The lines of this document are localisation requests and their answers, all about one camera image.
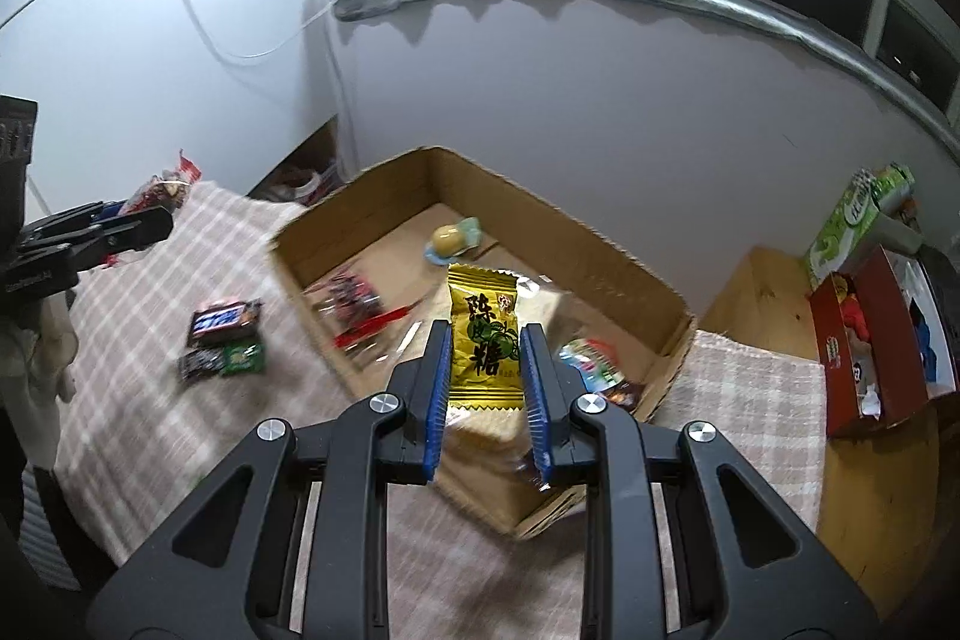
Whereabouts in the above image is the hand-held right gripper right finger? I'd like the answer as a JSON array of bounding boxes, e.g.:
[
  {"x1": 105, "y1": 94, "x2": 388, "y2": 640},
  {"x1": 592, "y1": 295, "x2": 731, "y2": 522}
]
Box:
[{"x1": 519, "y1": 323, "x2": 878, "y2": 640}]

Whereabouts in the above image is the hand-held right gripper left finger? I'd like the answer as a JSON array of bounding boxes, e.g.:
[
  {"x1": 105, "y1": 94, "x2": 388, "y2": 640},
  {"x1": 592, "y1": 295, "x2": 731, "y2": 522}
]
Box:
[{"x1": 86, "y1": 319, "x2": 455, "y2": 640}]

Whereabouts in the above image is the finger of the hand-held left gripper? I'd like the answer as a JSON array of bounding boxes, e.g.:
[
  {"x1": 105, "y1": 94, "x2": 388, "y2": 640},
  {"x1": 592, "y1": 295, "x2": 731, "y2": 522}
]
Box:
[
  {"x1": 15, "y1": 206, "x2": 175, "y2": 281},
  {"x1": 19, "y1": 200, "x2": 128, "y2": 244}
]

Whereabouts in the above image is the clear cracker packet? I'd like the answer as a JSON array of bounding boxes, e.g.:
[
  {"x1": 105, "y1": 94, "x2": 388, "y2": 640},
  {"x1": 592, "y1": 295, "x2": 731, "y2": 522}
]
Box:
[{"x1": 439, "y1": 404, "x2": 545, "y2": 498}]

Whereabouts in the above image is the yellow candy packet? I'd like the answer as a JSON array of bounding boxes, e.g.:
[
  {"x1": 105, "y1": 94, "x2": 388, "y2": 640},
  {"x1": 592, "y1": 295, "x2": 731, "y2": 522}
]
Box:
[{"x1": 446, "y1": 263, "x2": 524, "y2": 412}]

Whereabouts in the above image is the small red candy stick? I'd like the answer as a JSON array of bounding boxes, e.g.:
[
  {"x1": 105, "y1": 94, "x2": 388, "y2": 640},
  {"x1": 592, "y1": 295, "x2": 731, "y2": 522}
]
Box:
[{"x1": 334, "y1": 308, "x2": 410, "y2": 348}]

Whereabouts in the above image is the black candy packet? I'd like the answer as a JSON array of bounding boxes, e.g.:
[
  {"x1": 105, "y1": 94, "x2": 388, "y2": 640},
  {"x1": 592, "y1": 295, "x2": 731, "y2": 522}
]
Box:
[{"x1": 178, "y1": 347, "x2": 224, "y2": 386}]

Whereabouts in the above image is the yellow jelly cup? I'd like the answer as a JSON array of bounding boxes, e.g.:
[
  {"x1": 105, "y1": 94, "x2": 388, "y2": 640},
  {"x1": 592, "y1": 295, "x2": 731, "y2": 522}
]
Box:
[{"x1": 424, "y1": 220, "x2": 475, "y2": 266}]

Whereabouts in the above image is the green candy packet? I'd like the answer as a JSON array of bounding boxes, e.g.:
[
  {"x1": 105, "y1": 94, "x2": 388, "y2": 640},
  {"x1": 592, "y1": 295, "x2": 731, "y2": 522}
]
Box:
[{"x1": 220, "y1": 341, "x2": 267, "y2": 376}]

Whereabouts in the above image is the red cardboard box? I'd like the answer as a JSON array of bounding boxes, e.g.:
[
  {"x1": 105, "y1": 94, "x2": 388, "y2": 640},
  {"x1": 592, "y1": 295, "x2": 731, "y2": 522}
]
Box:
[{"x1": 808, "y1": 246, "x2": 960, "y2": 438}]

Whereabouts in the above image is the green paper bag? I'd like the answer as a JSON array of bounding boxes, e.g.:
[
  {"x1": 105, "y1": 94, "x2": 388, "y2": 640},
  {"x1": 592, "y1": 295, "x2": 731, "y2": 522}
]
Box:
[{"x1": 806, "y1": 162, "x2": 916, "y2": 292}]

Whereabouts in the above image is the black cloth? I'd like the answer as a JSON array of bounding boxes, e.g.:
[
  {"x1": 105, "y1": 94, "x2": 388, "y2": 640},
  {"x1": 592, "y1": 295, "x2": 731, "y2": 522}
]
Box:
[{"x1": 919, "y1": 242, "x2": 960, "y2": 341}]

